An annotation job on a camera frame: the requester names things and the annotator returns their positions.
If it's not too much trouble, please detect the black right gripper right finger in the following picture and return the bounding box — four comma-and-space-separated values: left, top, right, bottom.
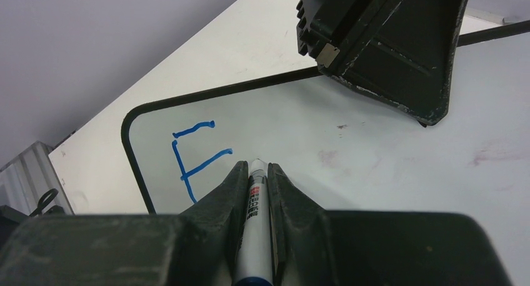
267, 164, 511, 285

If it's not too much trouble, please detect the white board marker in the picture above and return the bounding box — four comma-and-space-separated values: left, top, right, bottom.
232, 159, 273, 285

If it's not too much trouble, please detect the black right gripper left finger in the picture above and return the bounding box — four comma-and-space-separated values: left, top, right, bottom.
1, 161, 249, 285

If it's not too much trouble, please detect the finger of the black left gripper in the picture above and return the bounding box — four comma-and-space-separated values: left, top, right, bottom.
296, 0, 468, 126

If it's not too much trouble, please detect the black-framed whiteboard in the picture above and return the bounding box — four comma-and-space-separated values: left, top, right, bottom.
121, 31, 529, 285

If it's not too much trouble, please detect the aluminium front frame rail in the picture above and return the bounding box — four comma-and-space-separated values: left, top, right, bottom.
1, 141, 73, 215

